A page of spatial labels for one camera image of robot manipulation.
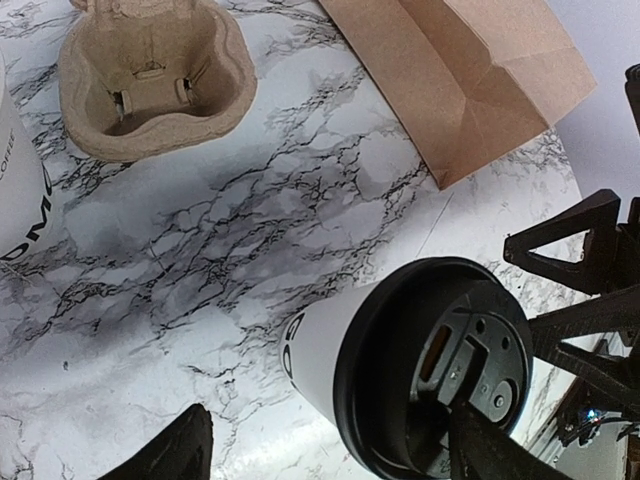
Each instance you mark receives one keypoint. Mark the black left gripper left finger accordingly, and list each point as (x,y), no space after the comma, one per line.
(181,451)

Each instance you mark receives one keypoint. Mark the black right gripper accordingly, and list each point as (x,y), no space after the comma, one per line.
(587,249)

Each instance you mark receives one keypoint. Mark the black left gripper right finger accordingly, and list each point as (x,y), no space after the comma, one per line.
(478,449)

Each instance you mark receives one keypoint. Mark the white paper cups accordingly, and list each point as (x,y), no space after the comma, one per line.
(25,187)

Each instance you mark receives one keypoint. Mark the brown paper takeout bag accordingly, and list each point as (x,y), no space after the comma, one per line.
(470,81)

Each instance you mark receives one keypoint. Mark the brown cardboard cup carrier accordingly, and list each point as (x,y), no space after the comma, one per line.
(143,78)

